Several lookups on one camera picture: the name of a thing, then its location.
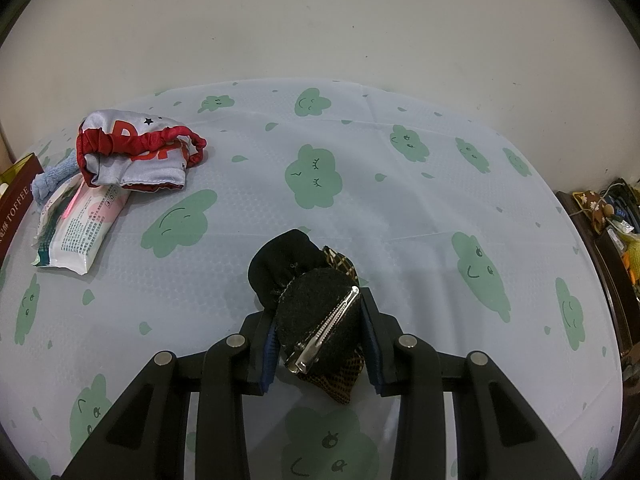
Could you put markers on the wet wipes packet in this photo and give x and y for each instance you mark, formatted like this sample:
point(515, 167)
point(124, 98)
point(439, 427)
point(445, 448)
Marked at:
point(80, 235)

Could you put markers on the red tin box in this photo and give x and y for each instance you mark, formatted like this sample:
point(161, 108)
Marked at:
point(15, 210)

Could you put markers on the red and white satin pouch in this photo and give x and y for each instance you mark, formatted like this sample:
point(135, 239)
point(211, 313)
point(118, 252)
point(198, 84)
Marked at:
point(150, 170)

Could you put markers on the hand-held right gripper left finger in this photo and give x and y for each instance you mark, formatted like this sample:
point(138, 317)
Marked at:
point(270, 360)

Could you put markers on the blue small towel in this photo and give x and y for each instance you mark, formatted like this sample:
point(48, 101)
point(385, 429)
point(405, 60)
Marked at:
point(55, 175)

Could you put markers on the brown floral pouch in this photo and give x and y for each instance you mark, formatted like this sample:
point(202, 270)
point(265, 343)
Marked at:
point(592, 210)

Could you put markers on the yellow netted item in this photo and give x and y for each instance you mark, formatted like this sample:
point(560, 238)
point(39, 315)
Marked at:
point(634, 255)

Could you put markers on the black fabric hair clip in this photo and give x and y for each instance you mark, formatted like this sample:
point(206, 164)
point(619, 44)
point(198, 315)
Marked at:
point(310, 305)

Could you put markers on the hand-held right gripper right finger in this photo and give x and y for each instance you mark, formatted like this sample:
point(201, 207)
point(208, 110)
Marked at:
point(372, 355)

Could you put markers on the dark wooden cabinet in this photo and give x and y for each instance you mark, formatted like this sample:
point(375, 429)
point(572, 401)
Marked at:
point(607, 270)

